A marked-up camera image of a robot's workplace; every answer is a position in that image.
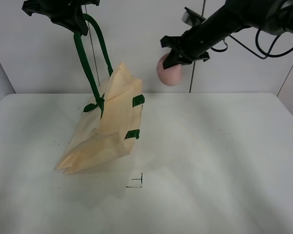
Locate pink peach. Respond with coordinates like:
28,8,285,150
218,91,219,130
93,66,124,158
157,53,182,86

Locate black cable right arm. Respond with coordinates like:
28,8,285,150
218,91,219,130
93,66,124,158
211,2,293,59

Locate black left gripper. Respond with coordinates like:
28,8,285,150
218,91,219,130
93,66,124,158
22,0,100,36

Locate cream linen bag green handles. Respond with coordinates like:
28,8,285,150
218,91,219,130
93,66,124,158
56,14,145,175

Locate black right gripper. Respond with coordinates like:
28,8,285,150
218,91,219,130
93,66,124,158
161,23,231,69

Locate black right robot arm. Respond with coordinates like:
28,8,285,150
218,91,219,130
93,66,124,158
161,0,293,69

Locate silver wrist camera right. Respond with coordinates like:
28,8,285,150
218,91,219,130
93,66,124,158
182,7,206,27

